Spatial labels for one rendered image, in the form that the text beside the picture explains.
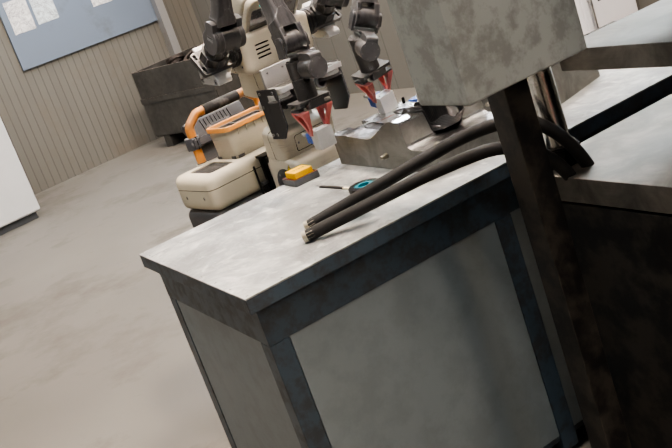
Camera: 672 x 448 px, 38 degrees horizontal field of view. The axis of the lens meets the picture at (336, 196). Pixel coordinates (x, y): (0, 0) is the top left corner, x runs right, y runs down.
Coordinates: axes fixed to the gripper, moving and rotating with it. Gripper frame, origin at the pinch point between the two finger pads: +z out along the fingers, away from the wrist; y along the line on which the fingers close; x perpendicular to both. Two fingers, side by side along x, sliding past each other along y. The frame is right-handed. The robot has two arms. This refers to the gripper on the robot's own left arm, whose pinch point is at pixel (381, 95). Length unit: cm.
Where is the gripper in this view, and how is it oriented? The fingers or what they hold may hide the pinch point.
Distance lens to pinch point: 284.9
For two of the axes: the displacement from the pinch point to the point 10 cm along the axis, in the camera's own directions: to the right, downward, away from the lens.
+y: 7.6, -5.4, 3.6
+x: -5.3, -2.1, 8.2
